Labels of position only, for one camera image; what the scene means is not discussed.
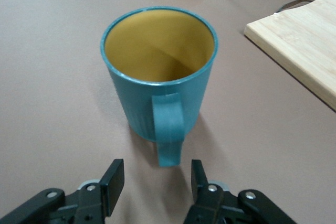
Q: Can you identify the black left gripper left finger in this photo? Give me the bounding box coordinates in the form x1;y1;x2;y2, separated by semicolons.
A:
0;158;125;224

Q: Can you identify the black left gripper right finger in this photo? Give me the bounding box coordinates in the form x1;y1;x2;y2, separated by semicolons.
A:
182;159;298;224

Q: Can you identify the teal cup with yellow inside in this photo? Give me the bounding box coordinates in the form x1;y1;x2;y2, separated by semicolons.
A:
99;5;219;168

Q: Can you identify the brown table cover mat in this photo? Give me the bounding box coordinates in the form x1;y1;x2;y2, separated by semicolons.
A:
0;0;336;224

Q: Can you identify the bamboo cutting board, metal handle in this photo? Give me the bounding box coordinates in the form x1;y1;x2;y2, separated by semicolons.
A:
243;0;336;112

